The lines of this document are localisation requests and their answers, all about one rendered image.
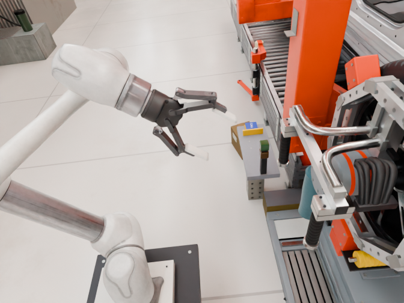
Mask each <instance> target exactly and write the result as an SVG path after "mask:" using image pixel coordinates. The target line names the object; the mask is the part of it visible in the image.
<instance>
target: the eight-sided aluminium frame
mask: <svg viewBox="0 0 404 303"><path fill-rule="evenodd" d="M372 98H375V99H376V100H377V101H378V102H380V103H381V104H382V105H383V106H384V109H385V110H386V111H387V112H388V113H389V114H391V115H392V116H393V117H394V118H395V119H396V122H397V123H398V124H399V126H400V127H401V128H402V129H403V130H404V85H403V84H402V83H401V82H400V79H396V78H395V77H394V76H393V75H391V76H381V77H375V78H370V79H368V80H365V82H363V83H361V84H359V85H357V86H356V87H354V88H352V89H351V90H349V91H347V92H345V93H343V94H341V95H339V96H338V99H337V101H336V107H335V112H334V117H333V120H332V125H331V127H349V126H352V125H353V122H354V118H355V114H356V112H357V108H358V105H359V104H360V103H363V102H365V101H368V100H370V99H372ZM344 113H345V114H344ZM343 118H344V119H343ZM342 122H343V123H342ZM341 124H342V125H341ZM348 138H349V135H348V136H329V137H328V142H327V149H329V148H330V147H333V146H335V145H339V144H343V143H347V141H348ZM354 216H355V218H356V220H357V222H358V224H359V226H360V228H361V230H362V232H361V230H360V228H359V226H358V224H357V222H356V220H355V218H354ZM354 216H353V215H352V217H351V218H347V219H344V220H345V221H346V223H347V226H348V227H349V230H350V232H351V234H352V236H353V241H354V242H355V243H356V245H357V247H358V248H359V249H360V250H361V251H364V252H366V253H367V254H370V255H371V256H373V257H374V258H376V259H378V260H380V261H381V262H383V263H385V264H386V265H388V266H389V267H390V268H391V269H395V270H396V271H404V238H403V240H402V241H401V243H400V244H399V246H397V245H395V244H393V243H391V242H389V241H386V240H384V239H381V238H380V237H377V235H375V232H374V231H373V229H372V227H371V225H370V224H369V222H368V220H367V218H366V216H365V214H364V212H357V210H356V209H355V210H354Z"/></svg>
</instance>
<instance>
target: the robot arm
mask: <svg viewBox="0 0 404 303"><path fill-rule="evenodd" d="M51 72H52V76H53V77H54V78H55V79H56V80H57V81H58V82H59V83H61V84H62V85H63V86H65V87H66V88H68V90H67V91H66V92H65V93H64V94H63V95H62V96H61V97H60V98H59V99H58V100H57V101H56V102H54V103H53V104H52V105H51V106H50V107H48V109H46V110H45V111H44V112H42V113H41V114H40V115H39V116H38V117H37V118H35V119H34V120H33V121H32V122H30V124H28V125H27V126H25V127H24V128H23V129H22V130H21V131H20V132H18V133H17V134H16V135H15V136H14V137H12V138H11V139H10V140H9V141H7V142H6V143H5V144H4V145H3V146H2V147H1V148H0V210H1V211H3V212H7V213H10V214H12V215H15V216H18V217H21V218H24V219H27V220H30V221H33V222H36V223H38V224H41V225H45V226H47V227H50V228H54V229H56V230H59V231H62V232H65V233H68V234H71V235H74V236H76V237H80V238H82V239H85V240H89V241H90V244H91V246H92V248H93V249H94V250H96V251H97V252H98V253H100V254H101V255H102V256H104V257H106V263H105V266H104V269H103V283H104V286H105V288H106V291H107V292H108V294H109V295H110V297H111V299H112V300H113V301H114V302H115V303H158V302H159V297H160V292H161V287H162V285H163V283H164V279H163V278H162V277H155V278H152V277H151V275H150V270H149V267H148V263H147V259H146V256H145V251H144V239H143V236H142V231H141V227H140V224H139V222H138V220H137V219H136V218H135V217H134V216H133V215H132V214H131V213H129V212H125V211H118V212H114V213H112V214H111V213H108V214H106V215H103V216H98V215H95V214H93V213H91V212H88V211H86V210H84V209H81V208H79V207H76V206H74V205H72V204H69V203H66V202H64V201H62V200H59V199H57V198H55V197H52V196H50V195H48V194H45V193H42V192H40V191H38V190H35V189H33V188H30V187H28V186H25V185H23V184H21V183H18V182H16V181H14V180H11V177H10V175H11V174H12V173H13V172H14V171H15V170H16V169H17V168H18V167H19V166H20V165H21V164H22V163H23V162H24V161H26V160H27V159H28V158H29V157H30V156H31V155H32V154H33V153H34V152H35V151H36V150H37V149H38V148H39V147H40V146H41V145H42V144H43V143H44V142H45V141H46V140H47V139H48V138H49V137H50V136H51V135H52V134H53V133H54V132H55V131H56V130H57V129H58V128H59V127H60V126H61V125H62V124H64V123H65V122H66V121H67V120H68V119H69V118H70V117H71V116H72V115H73V114H74V113H75V112H76V111H77V110H79V109H80V108H81V107H82V106H84V105H85V104H86V103H88V102H89V101H93V102H96V103H98V104H101V105H107V106H111V107H113V108H116V109H117V110H119V111H122V112H124V113H127V114H129V115H131V116H133V117H137V116H138V115H139V114H141V117H142V118H144V119H146V120H148V121H151V122H152V123H156V124H157V126H155V127H154V128H153V135H155V136H157V137H158V138H160V139H161V141H162V142H163V143H164V144H165V145H166V146H167V147H168V148H169V149H170V150H171V152H172V153H173V154H174V155H175V156H179V154H181V153H186V154H187V155H190V156H193V157H194V156H195V155H196V156H198V157H199V158H202V159H204V160H206V161H208V160H209V153H208V152H206V151H204V150H202V149H199V148H197V147H195V146H193V145H190V144H188V143H186V144H184V142H183V140H182V138H181V136H180V134H179V132H178V130H177V128H176V125H178V123H179V120H180V119H181V118H182V117H183V114H185V113H187V112H191V111H198V110H202V109H210V108H211V109H212V112H214V113H216V114H218V115H220V116H222V117H224V118H226V119H228V120H230V121H232V122H234V123H237V118H236V115H234V114H232V113H230V112H228V111H227V107H226V106H224V105H222V104H220V103H219V102H217V101H216V100H217V93H216V92H214V91H195V90H184V89H182V88H180V87H177V88H176V91H175V94H174V97H168V96H167V95H166V94H164V93H162V92H160V91H158V90H156V89H152V90H151V87H152V85H151V83H149V82H147V81H145V80H143V79H141V78H139V77H137V76H135V75H134V74H131V73H130V72H129V65H128V62H127V59H126V58H125V57H124V55H123V54H122V53H121V52H119V51H118V50H116V49H113V48H110V47H102V48H99V49H90V48H88V47H85V46H81V45H77V44H70V43H64V44H63V45H62V46H61V47H60V48H59V49H58V50H57V52H56V53H55V55H54V57H53V59H52V64H51ZM178 99H192V100H201V101H197V102H189V103H187V102H184V103H179V101H178ZM162 127H167V128H168V130H169V131H170V133H171V134H172V136H173V138H174V140H175V142H176V144H175V143H174V142H173V140H172V139H171V138H170V137H169V136H168V135H167V134H166V133H165V132H164V131H163V128H162Z"/></svg>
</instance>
